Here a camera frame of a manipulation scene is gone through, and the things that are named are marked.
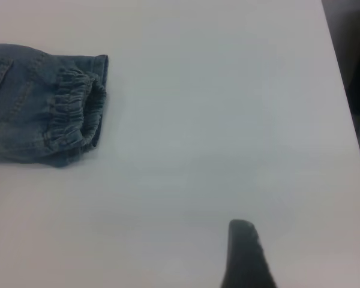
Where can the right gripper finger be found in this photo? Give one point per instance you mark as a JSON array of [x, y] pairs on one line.
[[246, 258]]

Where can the blue denim children's pants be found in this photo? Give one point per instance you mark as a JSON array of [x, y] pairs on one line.
[[24, 120]]

